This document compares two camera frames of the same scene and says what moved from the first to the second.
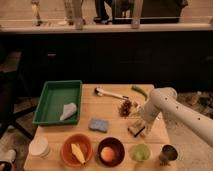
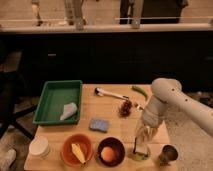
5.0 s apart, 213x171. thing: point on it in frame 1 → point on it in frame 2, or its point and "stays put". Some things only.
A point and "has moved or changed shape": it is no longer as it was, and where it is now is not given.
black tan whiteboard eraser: [136, 129] has moved or changed shape
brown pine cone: [125, 108] stays put
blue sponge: [98, 125] stays put
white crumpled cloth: [69, 109] stays put
